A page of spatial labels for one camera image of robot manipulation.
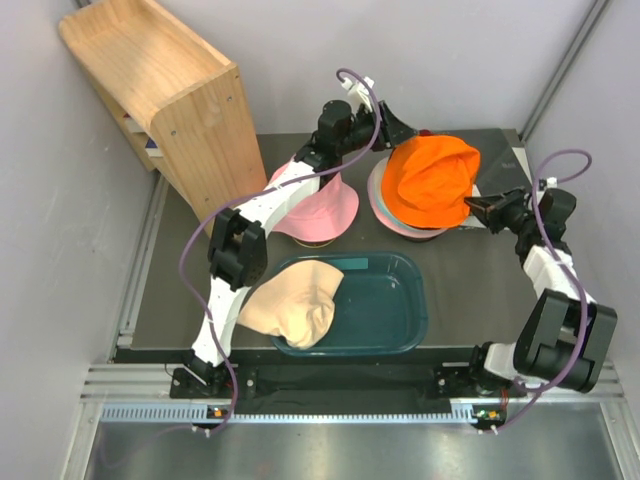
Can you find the turquoise bucket hat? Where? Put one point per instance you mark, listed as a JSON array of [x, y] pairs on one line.
[[384, 210]]

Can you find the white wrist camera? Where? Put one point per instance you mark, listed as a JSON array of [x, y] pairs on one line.
[[546, 183], [358, 93]]

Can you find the peach bucket hat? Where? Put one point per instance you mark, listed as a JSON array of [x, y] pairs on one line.
[[297, 304]]

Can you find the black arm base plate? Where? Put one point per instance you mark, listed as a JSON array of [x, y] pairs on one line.
[[266, 381]]

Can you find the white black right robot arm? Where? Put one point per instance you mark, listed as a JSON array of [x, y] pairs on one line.
[[566, 327]]

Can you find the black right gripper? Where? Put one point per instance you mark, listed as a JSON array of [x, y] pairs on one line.
[[491, 209]]

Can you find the orange bucket hat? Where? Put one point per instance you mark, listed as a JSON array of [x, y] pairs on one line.
[[427, 179]]

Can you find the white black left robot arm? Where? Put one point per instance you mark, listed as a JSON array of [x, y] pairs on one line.
[[237, 249]]

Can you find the wooden shelf unit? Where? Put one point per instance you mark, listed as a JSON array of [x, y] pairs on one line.
[[187, 97]]

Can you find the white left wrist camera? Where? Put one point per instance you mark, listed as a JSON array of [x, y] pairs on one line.
[[358, 93]]

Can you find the light pink bucket hat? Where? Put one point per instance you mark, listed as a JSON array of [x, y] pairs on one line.
[[406, 231]]

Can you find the gold wire hat stand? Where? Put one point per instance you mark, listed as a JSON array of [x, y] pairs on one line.
[[313, 244]]

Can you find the aluminium frame rail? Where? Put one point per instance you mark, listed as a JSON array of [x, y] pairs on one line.
[[129, 428]]

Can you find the teal plastic basin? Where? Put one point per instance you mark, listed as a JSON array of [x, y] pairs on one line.
[[380, 306]]

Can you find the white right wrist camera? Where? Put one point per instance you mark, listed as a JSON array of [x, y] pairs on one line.
[[546, 183]]

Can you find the beige bucket hat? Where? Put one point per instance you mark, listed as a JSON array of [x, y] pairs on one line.
[[375, 180]]

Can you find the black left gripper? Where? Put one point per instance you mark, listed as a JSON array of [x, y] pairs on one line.
[[395, 130]]

